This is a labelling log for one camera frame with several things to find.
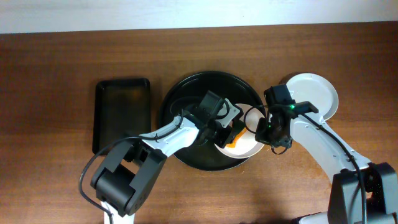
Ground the orange green sponge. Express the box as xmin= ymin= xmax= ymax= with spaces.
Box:
xmin=226 ymin=128 xmax=247 ymax=148

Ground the pink white plate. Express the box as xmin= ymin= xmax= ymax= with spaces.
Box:
xmin=215 ymin=108 xmax=264 ymax=159

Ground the pale green plate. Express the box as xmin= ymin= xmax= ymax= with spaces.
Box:
xmin=286 ymin=73 xmax=339 ymax=120

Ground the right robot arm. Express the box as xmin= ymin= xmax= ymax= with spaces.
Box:
xmin=255 ymin=103 xmax=397 ymax=223

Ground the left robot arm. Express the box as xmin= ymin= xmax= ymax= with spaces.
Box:
xmin=90 ymin=106 xmax=244 ymax=223

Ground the black round tray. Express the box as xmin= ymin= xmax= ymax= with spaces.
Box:
xmin=158 ymin=71 xmax=262 ymax=171

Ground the black rectangular tray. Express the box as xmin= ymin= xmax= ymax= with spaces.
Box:
xmin=92 ymin=78 xmax=151 ymax=154

